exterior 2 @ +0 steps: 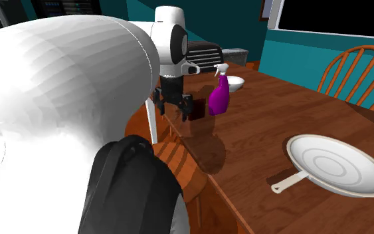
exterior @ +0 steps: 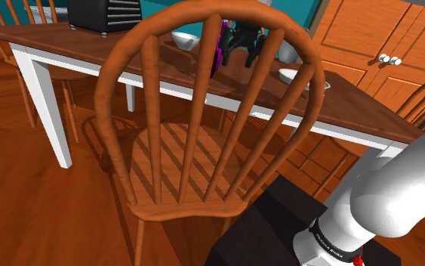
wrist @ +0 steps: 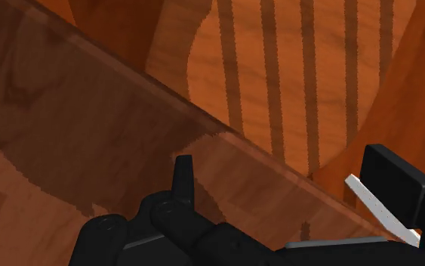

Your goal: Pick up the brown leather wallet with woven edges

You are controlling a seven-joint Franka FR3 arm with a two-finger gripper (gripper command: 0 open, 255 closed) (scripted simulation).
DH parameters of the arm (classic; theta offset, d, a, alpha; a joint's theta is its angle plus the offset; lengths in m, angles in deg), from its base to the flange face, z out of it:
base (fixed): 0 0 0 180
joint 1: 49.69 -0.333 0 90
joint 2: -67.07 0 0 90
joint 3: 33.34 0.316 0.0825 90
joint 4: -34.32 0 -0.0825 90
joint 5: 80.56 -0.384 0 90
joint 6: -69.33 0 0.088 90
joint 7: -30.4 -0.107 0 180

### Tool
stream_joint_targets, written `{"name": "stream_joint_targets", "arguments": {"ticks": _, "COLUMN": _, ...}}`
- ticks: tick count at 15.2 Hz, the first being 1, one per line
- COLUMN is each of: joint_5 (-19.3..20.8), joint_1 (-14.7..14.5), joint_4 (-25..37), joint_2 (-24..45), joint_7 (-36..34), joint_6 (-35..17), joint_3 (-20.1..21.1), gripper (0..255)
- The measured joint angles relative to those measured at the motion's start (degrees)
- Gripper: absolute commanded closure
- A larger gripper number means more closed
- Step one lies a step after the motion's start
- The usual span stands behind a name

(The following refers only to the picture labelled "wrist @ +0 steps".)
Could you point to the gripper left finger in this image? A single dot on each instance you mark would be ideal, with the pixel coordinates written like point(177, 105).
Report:
point(160, 217)

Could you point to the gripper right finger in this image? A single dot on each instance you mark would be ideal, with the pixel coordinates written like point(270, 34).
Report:
point(400, 184)

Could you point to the white flat strip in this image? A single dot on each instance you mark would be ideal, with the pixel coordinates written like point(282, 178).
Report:
point(377, 210)

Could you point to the wooden spindle-back chair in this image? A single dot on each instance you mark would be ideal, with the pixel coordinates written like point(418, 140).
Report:
point(414, 95)

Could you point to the brown wooden table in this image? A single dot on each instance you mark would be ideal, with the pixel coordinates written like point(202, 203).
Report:
point(72, 118)

